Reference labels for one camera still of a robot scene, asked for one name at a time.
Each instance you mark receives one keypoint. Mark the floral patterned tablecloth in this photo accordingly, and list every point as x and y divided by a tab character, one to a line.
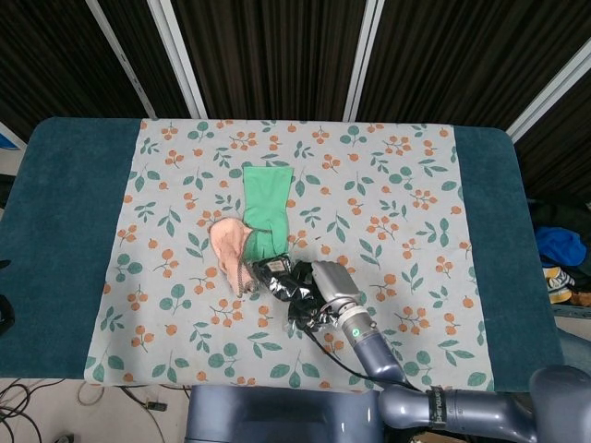
369	184

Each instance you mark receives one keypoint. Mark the white frame post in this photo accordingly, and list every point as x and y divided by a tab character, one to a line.
177	57
365	57
549	90

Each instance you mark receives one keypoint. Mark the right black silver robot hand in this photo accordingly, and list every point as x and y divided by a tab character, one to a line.
334	281

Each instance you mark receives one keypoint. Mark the blue denim fabric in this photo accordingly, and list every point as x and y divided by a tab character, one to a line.
575	350

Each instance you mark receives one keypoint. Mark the blue white board edge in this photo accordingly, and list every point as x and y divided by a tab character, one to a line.
8	138

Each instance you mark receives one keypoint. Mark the teal table cover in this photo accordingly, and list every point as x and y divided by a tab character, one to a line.
60	207

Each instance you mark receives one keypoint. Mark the yellow black small tool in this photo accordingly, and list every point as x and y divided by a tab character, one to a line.
156	405

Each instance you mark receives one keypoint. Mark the yellow white patterned item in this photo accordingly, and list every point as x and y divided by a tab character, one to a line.
558	281

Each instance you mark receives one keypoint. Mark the green rubber glove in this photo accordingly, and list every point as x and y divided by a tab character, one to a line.
268	198

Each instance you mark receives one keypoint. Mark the brown cardboard box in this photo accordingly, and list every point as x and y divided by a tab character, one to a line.
427	438

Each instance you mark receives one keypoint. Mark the pink fabric cloth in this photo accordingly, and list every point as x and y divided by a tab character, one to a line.
226	244

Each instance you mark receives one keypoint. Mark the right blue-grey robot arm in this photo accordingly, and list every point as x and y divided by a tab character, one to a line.
378	355

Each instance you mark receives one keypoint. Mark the blue crumpled cloth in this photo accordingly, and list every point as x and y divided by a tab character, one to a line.
558	244

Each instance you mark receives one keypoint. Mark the black gloves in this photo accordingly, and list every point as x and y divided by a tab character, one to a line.
281	288

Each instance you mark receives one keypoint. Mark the thin grey frame post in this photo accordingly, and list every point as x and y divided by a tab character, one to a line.
122	57

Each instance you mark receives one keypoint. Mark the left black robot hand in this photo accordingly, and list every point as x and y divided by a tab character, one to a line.
5	316

